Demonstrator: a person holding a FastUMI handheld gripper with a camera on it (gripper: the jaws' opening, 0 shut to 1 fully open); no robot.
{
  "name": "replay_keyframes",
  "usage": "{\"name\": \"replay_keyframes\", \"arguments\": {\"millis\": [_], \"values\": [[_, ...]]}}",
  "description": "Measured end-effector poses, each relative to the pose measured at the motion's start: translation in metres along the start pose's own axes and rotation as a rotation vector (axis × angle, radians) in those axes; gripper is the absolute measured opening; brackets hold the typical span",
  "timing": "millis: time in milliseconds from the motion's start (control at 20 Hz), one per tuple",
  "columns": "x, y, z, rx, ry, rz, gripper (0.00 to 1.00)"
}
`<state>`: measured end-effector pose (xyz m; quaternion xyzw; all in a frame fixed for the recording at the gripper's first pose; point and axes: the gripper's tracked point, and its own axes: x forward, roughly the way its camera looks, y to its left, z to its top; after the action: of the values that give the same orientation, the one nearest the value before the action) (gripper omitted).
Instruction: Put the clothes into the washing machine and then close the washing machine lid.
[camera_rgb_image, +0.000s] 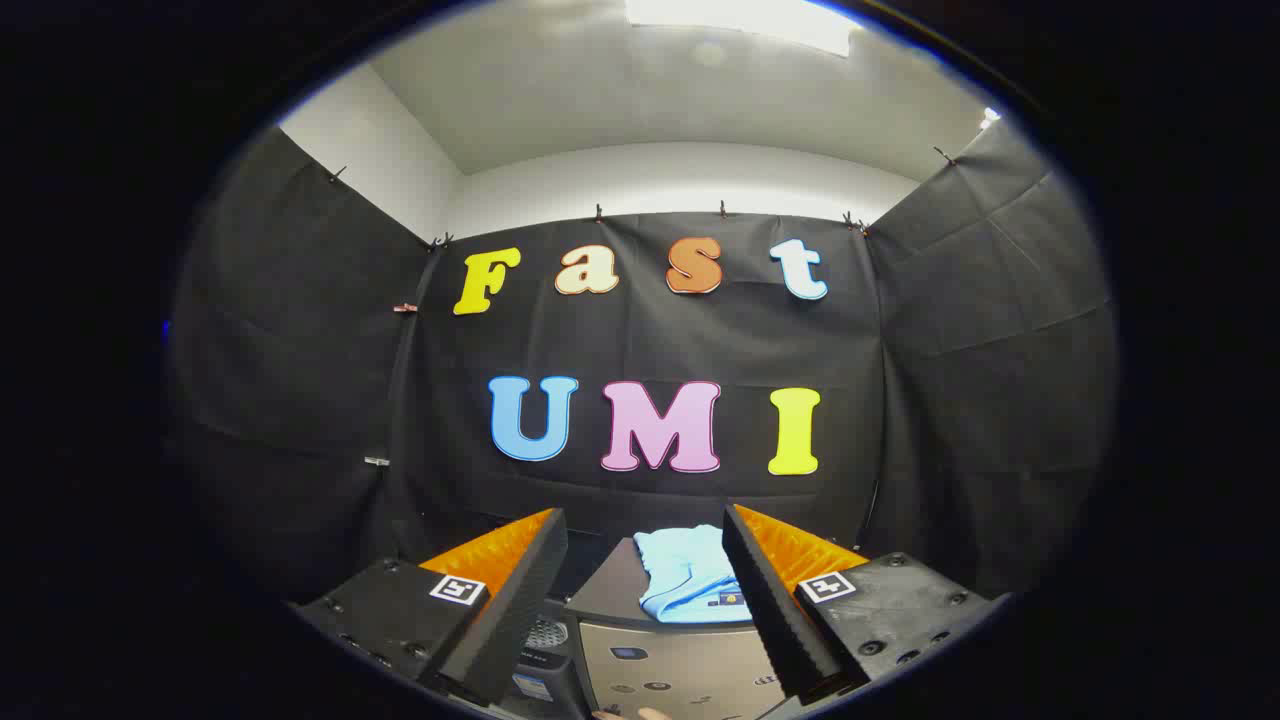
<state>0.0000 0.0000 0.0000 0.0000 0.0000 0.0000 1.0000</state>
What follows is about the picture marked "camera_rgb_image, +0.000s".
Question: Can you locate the ceiling light panel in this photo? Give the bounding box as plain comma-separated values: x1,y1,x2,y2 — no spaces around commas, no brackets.
624,0,863,58

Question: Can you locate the grey cabinet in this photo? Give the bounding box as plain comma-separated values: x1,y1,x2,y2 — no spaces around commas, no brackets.
563,537,793,720

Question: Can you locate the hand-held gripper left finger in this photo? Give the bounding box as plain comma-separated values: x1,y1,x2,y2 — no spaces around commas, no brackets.
297,507,570,707

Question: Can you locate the grey washing machine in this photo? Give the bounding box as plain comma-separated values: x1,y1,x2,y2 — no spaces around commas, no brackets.
497,598,593,720

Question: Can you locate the row of black clips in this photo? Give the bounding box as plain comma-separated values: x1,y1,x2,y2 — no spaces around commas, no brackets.
325,145,961,251

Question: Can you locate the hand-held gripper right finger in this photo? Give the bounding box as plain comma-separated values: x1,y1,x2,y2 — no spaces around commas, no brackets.
721,503,1007,705

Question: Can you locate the light blue shirt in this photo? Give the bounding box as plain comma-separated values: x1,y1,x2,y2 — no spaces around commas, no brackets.
633,524,753,625

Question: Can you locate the black backdrop cloth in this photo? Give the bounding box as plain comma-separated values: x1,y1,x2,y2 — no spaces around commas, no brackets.
170,120,1119,611

